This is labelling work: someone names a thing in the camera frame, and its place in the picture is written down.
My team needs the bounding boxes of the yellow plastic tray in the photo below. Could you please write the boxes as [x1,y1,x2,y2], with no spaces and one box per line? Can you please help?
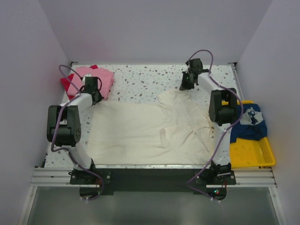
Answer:
[230,101,276,168]

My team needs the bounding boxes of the navy blue t shirt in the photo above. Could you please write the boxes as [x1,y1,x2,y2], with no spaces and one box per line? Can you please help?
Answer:
[230,104,267,143]

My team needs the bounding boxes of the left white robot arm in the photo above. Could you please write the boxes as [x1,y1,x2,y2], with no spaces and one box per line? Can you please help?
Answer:
[46,76,103,184]

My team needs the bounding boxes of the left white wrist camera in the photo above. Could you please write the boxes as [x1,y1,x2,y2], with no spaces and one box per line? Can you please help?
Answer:
[82,75,88,85]

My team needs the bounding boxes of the red folded t shirt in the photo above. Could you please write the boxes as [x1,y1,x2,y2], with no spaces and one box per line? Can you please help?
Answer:
[60,65,98,99]

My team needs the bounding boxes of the pink folded t shirt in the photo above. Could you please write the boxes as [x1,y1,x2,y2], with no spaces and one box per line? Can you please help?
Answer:
[71,66,114,100]

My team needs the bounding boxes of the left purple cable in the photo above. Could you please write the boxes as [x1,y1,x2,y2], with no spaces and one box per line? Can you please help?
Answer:
[50,64,105,201]

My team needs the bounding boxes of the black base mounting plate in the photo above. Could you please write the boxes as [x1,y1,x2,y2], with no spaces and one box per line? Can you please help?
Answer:
[68,168,236,197]

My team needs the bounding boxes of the cream t shirt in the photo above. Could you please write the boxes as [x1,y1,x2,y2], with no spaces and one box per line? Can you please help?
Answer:
[86,90,217,165]

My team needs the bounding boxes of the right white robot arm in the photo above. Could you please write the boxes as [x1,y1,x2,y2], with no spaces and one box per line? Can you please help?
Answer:
[180,59,240,184]

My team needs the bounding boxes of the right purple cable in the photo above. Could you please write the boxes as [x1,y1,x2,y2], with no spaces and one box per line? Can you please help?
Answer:
[186,49,244,196]

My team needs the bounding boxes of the purple cable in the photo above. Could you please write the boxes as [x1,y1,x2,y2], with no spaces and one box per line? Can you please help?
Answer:
[186,49,244,196]
[50,64,105,201]

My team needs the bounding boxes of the aluminium frame rail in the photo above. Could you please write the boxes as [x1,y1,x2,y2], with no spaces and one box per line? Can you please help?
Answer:
[18,65,285,225]

